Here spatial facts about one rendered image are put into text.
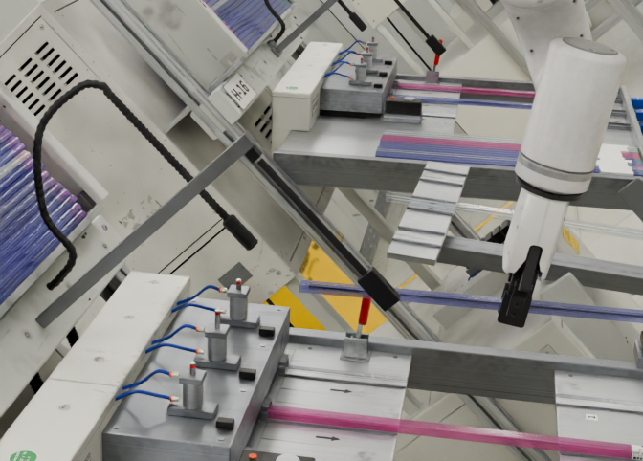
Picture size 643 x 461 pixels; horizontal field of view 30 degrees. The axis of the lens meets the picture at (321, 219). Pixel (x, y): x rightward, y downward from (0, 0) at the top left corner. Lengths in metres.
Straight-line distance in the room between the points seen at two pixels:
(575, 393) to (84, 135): 1.23
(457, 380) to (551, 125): 0.40
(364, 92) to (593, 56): 1.32
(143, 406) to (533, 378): 0.52
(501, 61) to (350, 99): 3.31
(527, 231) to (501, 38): 4.47
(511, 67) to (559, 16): 4.47
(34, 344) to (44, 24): 1.11
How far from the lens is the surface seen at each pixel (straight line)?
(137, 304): 1.48
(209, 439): 1.24
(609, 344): 1.89
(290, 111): 2.46
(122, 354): 1.36
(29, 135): 1.59
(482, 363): 1.55
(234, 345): 1.42
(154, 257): 2.43
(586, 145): 1.32
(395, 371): 1.51
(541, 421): 2.47
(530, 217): 1.33
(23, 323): 1.36
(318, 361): 1.52
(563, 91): 1.30
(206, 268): 2.41
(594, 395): 1.50
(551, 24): 1.39
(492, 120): 5.92
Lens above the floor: 1.43
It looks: 9 degrees down
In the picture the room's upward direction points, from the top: 43 degrees counter-clockwise
